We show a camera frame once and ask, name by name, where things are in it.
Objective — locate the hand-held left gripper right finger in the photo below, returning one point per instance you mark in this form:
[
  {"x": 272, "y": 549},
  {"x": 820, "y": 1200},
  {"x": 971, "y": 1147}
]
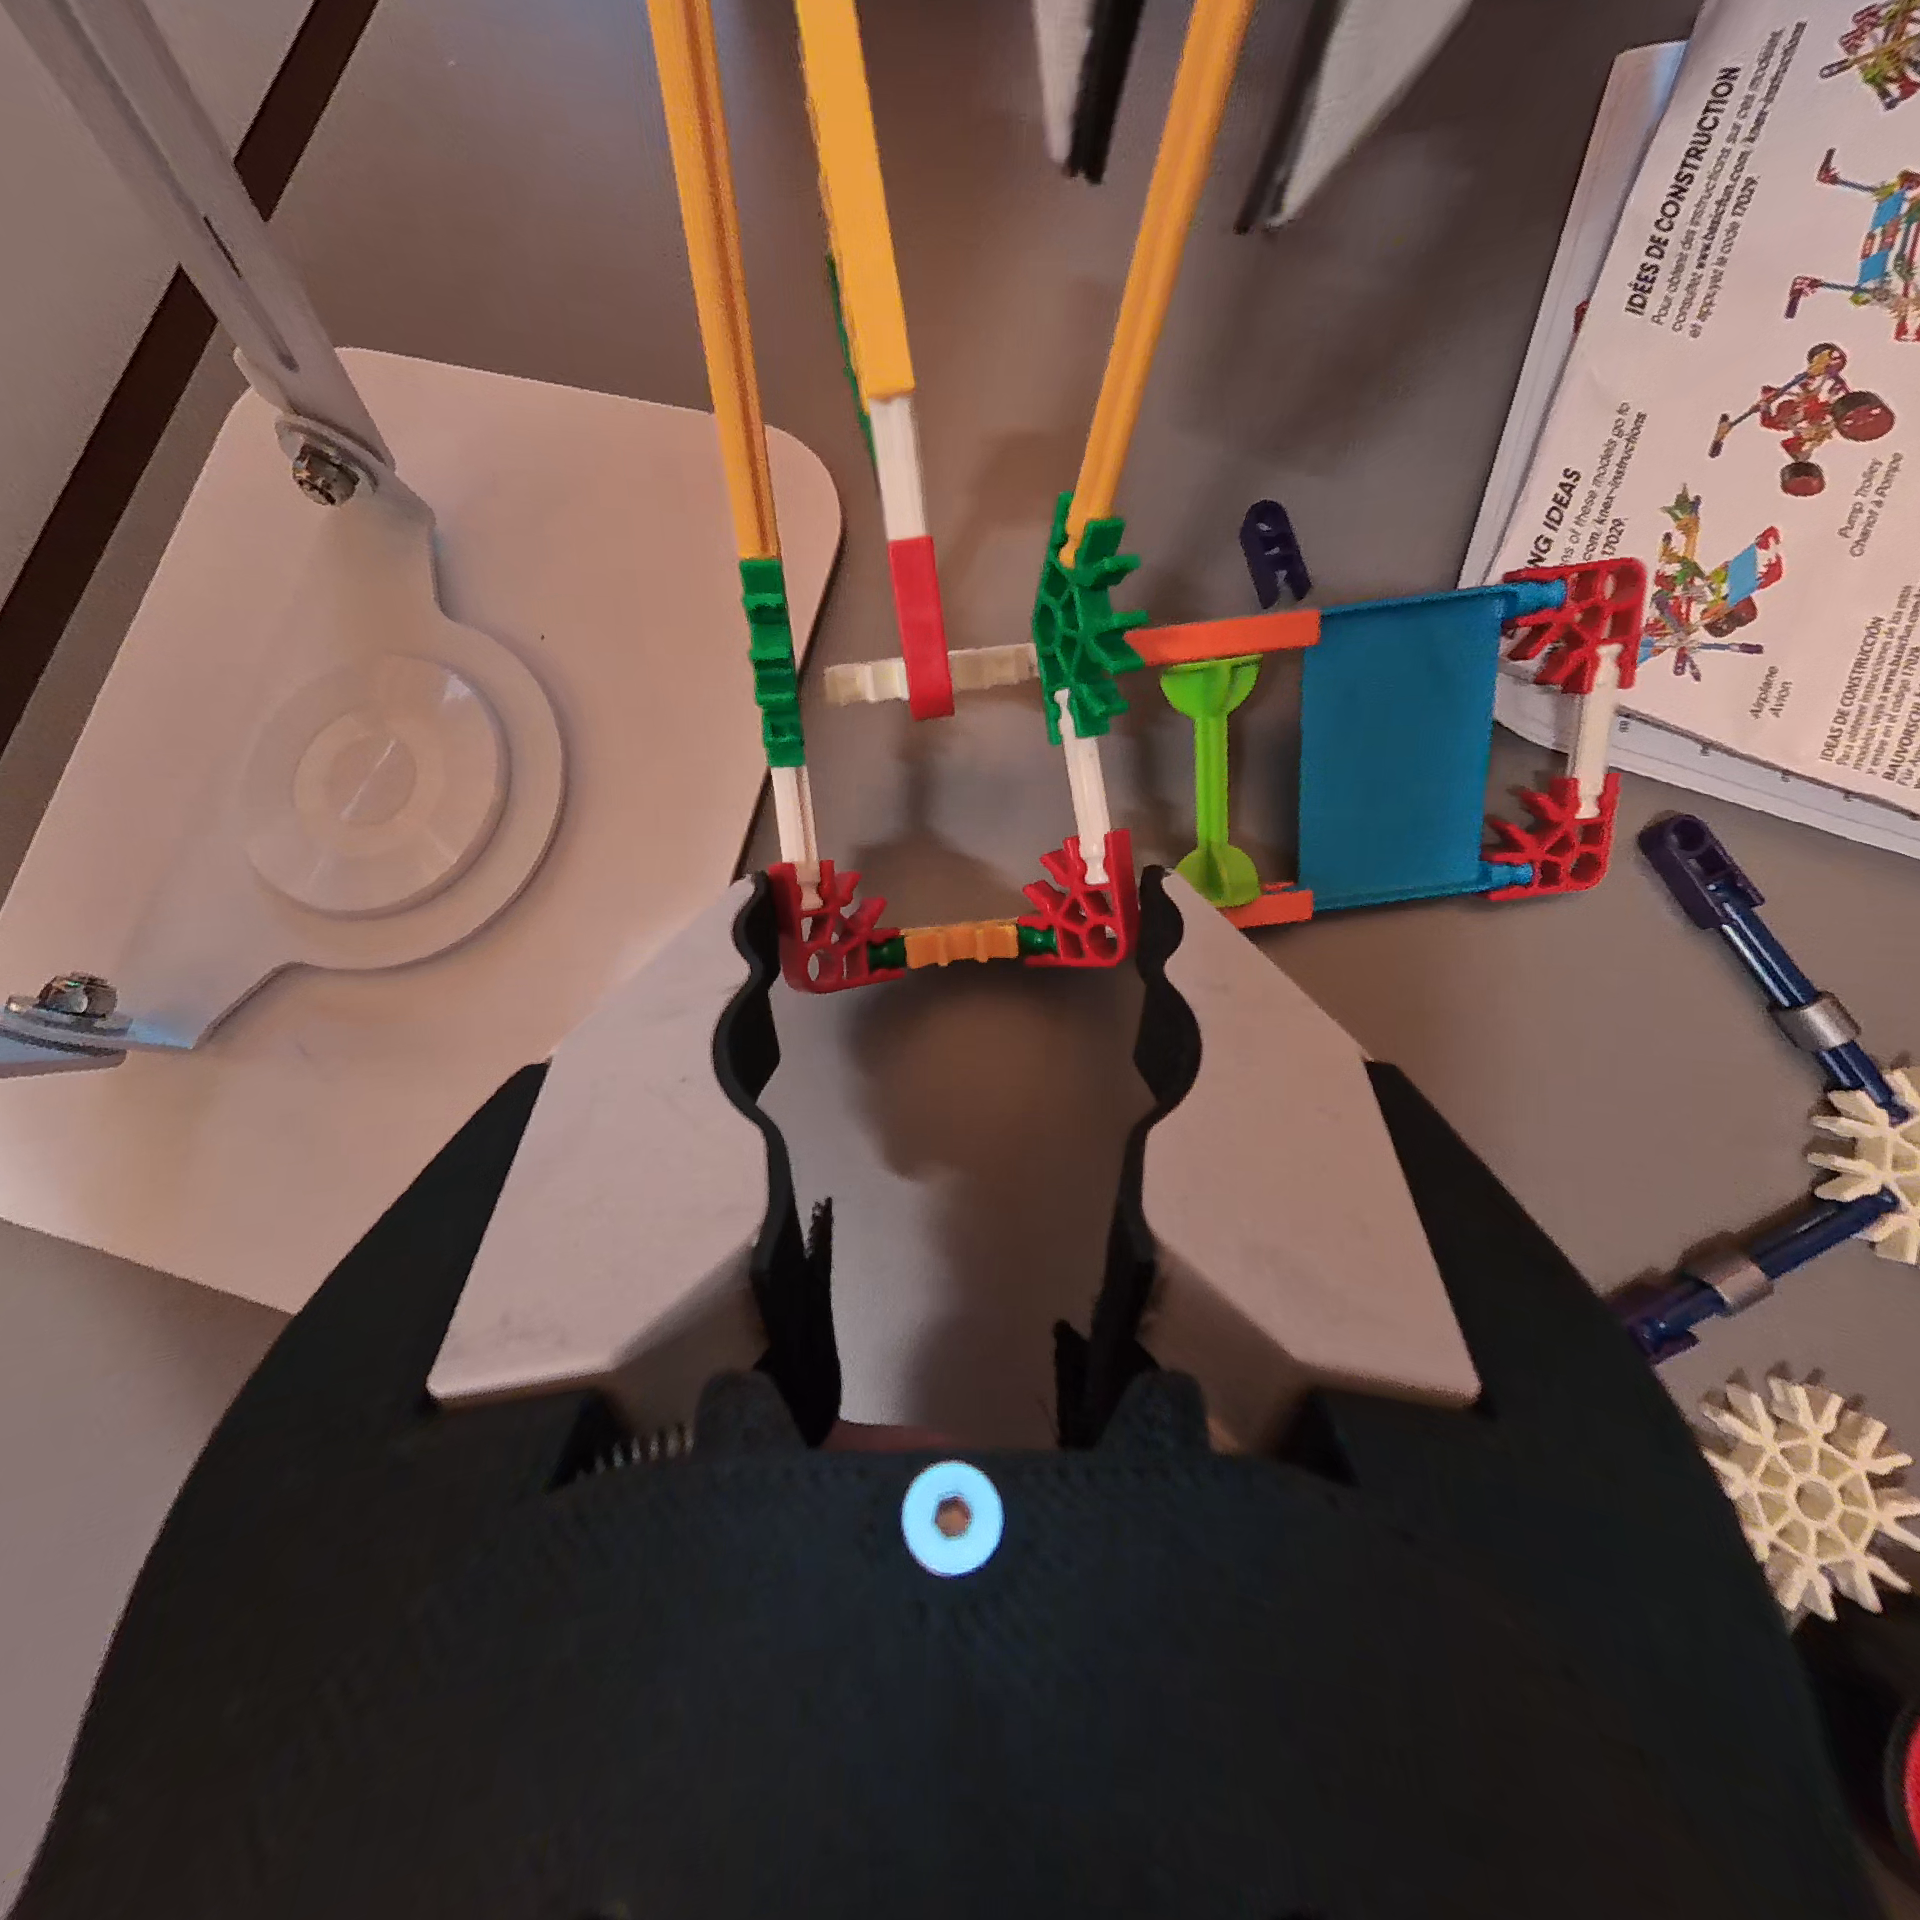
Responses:
[{"x": 1289, "y": 1200}]

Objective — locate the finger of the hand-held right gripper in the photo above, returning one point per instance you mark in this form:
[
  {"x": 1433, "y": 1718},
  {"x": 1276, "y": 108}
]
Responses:
[
  {"x": 1372, "y": 76},
  {"x": 1062, "y": 76}
]

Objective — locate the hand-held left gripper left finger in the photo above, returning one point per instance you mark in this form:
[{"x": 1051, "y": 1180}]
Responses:
[{"x": 628, "y": 1200}]

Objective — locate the colourful construction toy model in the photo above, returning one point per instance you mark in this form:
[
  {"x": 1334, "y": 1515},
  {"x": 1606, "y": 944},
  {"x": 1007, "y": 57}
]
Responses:
[{"x": 1394, "y": 749}]

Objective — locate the white toy booklet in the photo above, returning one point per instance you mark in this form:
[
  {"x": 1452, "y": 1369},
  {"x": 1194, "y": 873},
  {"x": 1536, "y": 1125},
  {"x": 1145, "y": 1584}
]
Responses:
[{"x": 1606, "y": 181}]

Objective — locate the purple toy clip connector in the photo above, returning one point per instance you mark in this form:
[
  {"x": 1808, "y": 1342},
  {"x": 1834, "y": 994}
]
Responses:
[{"x": 1272, "y": 552}]

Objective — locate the white book stand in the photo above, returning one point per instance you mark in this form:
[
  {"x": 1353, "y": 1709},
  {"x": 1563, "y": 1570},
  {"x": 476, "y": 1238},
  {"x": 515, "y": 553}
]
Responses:
[{"x": 628, "y": 675}]

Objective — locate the blue rod cross assembly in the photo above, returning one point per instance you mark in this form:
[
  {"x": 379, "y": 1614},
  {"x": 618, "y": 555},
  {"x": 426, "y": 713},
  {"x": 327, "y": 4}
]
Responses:
[{"x": 1747, "y": 931}]

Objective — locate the cream snowflake toy connector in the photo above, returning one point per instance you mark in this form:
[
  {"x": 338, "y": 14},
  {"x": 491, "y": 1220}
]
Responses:
[{"x": 1816, "y": 1483}]

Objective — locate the red wheel with black tyre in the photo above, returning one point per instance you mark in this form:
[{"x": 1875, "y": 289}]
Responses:
[{"x": 1905, "y": 1769}]

